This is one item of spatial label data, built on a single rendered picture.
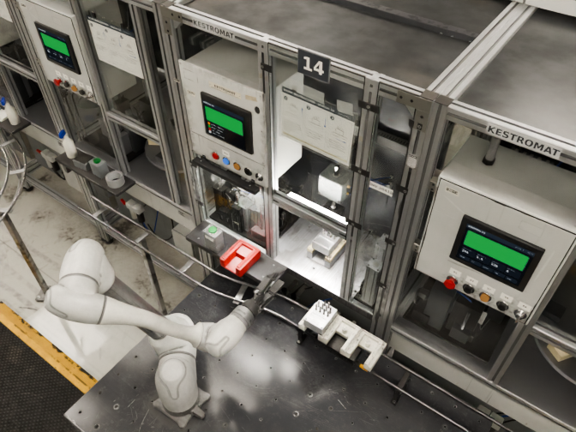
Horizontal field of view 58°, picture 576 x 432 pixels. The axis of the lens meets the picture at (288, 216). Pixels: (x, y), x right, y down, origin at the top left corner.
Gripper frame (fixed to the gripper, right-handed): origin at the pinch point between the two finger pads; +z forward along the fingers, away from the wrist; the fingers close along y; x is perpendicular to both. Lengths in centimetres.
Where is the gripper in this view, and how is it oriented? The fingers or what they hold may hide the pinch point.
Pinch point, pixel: (278, 279)
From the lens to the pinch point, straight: 217.2
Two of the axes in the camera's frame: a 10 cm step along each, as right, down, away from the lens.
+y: 0.0, -7.0, -7.2
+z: 5.9, -5.8, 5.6
